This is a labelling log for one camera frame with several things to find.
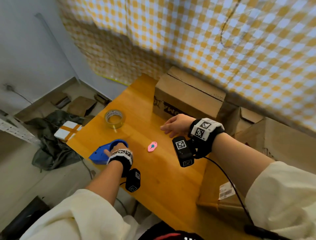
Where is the person's left hand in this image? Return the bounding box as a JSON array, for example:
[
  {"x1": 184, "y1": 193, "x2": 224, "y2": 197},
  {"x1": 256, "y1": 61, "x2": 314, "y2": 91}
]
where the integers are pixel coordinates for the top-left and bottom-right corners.
[{"x1": 103, "y1": 143, "x2": 126, "y2": 158}]

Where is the person's right hand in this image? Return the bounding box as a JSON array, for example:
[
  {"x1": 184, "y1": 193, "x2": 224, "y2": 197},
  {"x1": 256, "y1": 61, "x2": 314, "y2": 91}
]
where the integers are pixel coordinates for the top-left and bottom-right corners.
[{"x1": 160, "y1": 113, "x2": 197, "y2": 138}]

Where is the blue tape dispenser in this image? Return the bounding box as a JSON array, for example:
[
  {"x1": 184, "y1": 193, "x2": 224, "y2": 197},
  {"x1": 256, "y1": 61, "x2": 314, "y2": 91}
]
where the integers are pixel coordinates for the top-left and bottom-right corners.
[{"x1": 88, "y1": 139, "x2": 129, "y2": 165}]

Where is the cardboard box with black print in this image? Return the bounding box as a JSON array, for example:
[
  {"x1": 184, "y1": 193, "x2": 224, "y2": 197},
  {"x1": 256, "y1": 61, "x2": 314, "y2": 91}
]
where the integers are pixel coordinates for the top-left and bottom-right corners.
[{"x1": 152, "y1": 66, "x2": 226, "y2": 122}]

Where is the small plain cardboard box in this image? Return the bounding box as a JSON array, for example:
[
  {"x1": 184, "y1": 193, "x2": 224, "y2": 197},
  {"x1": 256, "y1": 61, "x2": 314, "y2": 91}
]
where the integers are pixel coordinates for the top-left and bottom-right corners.
[{"x1": 223, "y1": 106, "x2": 265, "y2": 136}]

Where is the large plain cardboard box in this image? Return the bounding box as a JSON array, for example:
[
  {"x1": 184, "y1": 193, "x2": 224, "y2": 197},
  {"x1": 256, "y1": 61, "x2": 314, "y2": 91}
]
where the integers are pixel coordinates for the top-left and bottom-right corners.
[{"x1": 236, "y1": 117, "x2": 316, "y2": 173}]

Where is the person's right forearm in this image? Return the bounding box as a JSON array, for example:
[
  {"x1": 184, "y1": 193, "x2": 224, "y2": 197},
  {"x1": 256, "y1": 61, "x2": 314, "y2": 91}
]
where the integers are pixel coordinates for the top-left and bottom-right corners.
[{"x1": 211, "y1": 132, "x2": 276, "y2": 198}]

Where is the person's left forearm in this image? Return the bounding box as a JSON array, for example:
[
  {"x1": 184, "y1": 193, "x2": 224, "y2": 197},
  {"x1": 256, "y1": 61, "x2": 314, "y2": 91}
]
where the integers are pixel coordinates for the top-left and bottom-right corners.
[{"x1": 85, "y1": 161, "x2": 124, "y2": 207}]

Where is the yellowish tape roll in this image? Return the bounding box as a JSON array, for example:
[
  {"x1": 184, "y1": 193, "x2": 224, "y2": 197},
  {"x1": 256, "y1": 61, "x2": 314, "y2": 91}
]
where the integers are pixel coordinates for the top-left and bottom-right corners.
[{"x1": 104, "y1": 109, "x2": 126, "y2": 130}]

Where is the flat cardboard piece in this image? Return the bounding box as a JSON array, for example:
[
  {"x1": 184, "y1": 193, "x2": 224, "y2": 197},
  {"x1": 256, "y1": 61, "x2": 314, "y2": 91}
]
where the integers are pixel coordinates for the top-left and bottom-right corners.
[
  {"x1": 50, "y1": 93, "x2": 72, "y2": 109},
  {"x1": 94, "y1": 94, "x2": 110, "y2": 105},
  {"x1": 66, "y1": 96, "x2": 97, "y2": 117}
]

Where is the white box with yellow tape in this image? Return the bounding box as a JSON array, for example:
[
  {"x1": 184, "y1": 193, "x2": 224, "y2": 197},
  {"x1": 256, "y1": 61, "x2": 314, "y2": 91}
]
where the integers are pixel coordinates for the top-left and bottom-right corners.
[{"x1": 54, "y1": 120, "x2": 83, "y2": 142}]

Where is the black wristband with markers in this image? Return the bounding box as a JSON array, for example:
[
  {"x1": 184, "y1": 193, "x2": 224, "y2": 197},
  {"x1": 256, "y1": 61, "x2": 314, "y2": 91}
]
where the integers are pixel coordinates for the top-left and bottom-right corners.
[
  {"x1": 106, "y1": 148, "x2": 134, "y2": 177},
  {"x1": 187, "y1": 118, "x2": 225, "y2": 159}
]

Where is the dark grey cloth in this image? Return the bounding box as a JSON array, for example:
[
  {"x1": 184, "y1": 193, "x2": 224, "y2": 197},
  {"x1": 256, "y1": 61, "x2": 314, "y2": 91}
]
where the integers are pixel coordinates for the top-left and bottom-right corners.
[{"x1": 24, "y1": 110, "x2": 86, "y2": 171}]

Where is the cream long-sleeved top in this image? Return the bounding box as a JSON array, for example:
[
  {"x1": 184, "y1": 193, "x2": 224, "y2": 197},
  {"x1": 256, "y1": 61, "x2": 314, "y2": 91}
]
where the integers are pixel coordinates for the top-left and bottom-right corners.
[{"x1": 19, "y1": 161, "x2": 316, "y2": 240}]

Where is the yellow white checked cloth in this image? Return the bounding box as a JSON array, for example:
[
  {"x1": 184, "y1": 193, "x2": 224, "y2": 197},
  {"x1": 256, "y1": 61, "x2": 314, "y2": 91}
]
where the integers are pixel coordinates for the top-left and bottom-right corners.
[{"x1": 57, "y1": 0, "x2": 316, "y2": 132}]

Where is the black printed garment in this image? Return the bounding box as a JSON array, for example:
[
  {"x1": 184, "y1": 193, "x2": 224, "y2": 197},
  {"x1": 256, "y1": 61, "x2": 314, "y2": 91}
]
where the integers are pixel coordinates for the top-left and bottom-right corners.
[{"x1": 138, "y1": 221, "x2": 204, "y2": 240}]

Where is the white perforated metal rack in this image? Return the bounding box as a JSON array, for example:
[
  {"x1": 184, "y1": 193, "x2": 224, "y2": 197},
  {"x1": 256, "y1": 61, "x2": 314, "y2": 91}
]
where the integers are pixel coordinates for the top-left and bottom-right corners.
[{"x1": 0, "y1": 113, "x2": 41, "y2": 146}]

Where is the black flat case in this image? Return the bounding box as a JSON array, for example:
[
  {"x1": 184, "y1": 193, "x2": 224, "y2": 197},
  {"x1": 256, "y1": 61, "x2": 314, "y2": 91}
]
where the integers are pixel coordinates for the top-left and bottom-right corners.
[{"x1": 0, "y1": 196, "x2": 51, "y2": 240}]

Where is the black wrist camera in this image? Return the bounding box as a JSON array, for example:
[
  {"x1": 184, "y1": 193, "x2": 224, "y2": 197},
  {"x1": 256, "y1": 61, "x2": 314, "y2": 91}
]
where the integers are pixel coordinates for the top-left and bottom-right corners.
[
  {"x1": 172, "y1": 136, "x2": 195, "y2": 168},
  {"x1": 125, "y1": 168, "x2": 141, "y2": 193}
]

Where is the thin black floor cable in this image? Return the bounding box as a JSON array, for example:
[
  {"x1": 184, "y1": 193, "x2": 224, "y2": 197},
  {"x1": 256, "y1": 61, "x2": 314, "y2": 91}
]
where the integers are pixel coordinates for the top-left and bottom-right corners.
[{"x1": 79, "y1": 156, "x2": 93, "y2": 180}]

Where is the grey wall cable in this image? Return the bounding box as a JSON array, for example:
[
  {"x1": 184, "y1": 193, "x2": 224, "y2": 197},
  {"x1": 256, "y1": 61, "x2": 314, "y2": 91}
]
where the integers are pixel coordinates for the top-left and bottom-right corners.
[{"x1": 4, "y1": 84, "x2": 33, "y2": 104}]

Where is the thick black cable plug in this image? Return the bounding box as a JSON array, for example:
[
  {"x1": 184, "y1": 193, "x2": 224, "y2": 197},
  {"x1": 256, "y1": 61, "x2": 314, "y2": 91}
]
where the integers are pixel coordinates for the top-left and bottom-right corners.
[{"x1": 244, "y1": 224, "x2": 292, "y2": 240}]

